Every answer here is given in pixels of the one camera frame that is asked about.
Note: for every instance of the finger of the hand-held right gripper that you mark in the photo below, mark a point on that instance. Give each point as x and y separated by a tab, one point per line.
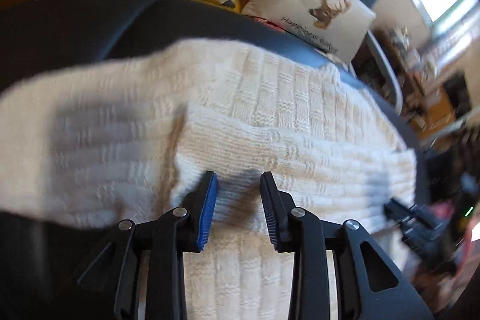
393	209

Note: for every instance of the wooden side table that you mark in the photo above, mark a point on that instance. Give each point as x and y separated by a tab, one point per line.
435	110

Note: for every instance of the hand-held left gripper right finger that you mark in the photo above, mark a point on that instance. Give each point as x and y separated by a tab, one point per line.
269	218

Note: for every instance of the white knit sweater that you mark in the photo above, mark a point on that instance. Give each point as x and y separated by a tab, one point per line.
262	110

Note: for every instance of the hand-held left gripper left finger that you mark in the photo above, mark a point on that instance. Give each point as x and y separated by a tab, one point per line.
207	215

